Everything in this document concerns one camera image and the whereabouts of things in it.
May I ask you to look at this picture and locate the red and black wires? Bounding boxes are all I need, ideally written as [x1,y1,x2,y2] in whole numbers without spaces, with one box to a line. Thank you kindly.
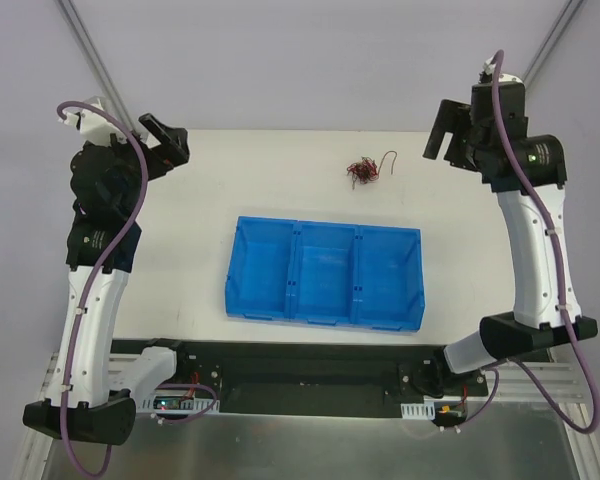
[345,150,400,191]

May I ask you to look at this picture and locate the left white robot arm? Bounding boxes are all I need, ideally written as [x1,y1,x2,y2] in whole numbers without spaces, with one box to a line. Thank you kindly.
[23,97,192,446]

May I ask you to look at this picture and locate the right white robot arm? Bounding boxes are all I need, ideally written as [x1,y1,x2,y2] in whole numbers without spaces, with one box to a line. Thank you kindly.
[411,59,598,398]

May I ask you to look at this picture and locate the blue three-compartment bin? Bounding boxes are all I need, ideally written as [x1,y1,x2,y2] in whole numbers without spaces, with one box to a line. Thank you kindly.
[225,216,426,333]

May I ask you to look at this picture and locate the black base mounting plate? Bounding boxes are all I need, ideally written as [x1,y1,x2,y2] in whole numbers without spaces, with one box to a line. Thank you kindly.
[111,339,487,418]

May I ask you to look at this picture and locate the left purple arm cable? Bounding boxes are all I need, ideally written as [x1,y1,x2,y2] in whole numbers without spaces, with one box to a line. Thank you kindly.
[55,101,147,476]

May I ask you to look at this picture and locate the left white cable duct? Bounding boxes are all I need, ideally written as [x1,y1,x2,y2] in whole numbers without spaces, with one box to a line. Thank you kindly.
[136,396,220,415]

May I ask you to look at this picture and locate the white cable duct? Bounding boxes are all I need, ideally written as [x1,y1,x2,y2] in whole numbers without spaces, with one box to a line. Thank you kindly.
[400,403,436,421]
[136,396,220,415]

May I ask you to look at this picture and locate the right white cable duct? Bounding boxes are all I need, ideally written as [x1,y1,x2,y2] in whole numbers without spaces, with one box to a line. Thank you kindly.
[400,403,436,421]

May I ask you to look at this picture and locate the aluminium rail frame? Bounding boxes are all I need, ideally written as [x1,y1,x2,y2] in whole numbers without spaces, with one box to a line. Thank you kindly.
[9,349,600,480]

